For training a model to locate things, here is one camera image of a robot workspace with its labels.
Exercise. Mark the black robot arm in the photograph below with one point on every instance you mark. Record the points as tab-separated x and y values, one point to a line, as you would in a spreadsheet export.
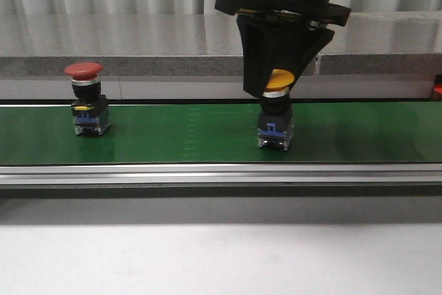
281	34

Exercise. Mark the red mushroom push button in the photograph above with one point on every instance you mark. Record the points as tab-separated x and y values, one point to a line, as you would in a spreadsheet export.
90	109

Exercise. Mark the aluminium conveyor side rail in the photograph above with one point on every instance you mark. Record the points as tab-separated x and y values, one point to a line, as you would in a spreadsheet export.
207	175

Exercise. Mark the yellow mushroom push button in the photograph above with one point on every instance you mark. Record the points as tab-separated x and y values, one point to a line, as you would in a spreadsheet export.
275	121

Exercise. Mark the grey stone slab right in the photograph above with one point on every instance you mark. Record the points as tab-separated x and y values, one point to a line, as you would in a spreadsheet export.
392	43

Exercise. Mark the red plastic tray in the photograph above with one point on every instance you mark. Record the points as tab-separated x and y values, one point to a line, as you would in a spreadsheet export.
437	93

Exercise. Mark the green conveyor belt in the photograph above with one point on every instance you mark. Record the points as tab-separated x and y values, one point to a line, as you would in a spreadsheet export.
353	132

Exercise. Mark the grey stone slab left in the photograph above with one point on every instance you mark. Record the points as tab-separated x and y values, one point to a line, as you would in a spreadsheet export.
126	45

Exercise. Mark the grey stone slab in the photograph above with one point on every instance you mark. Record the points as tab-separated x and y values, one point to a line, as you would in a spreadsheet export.
126	45
392	43

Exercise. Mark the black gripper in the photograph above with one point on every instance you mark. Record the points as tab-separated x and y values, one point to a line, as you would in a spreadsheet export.
295	47

